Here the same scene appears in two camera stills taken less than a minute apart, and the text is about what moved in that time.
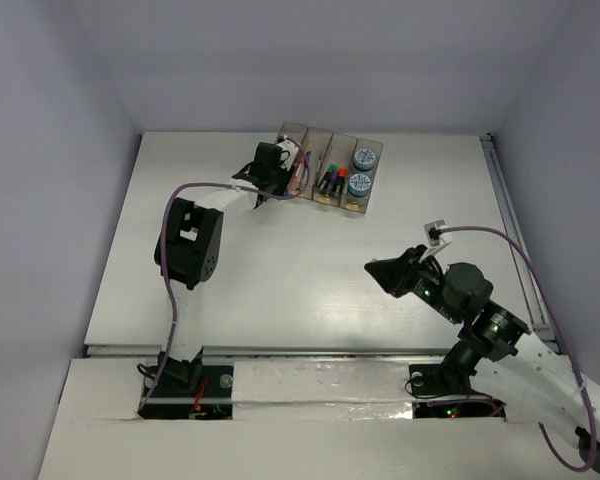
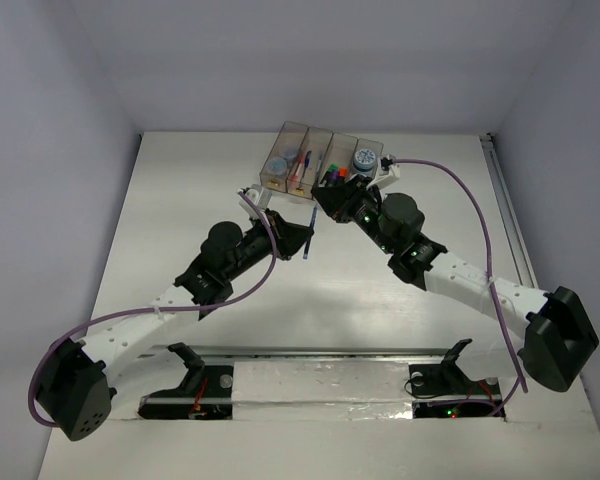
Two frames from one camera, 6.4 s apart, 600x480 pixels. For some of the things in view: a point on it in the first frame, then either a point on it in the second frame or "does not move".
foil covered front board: x=321 y=391 does not move
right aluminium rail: x=530 y=287 does not move
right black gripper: x=390 y=271 -> x=339 y=200
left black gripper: x=277 y=179 -> x=277 y=236
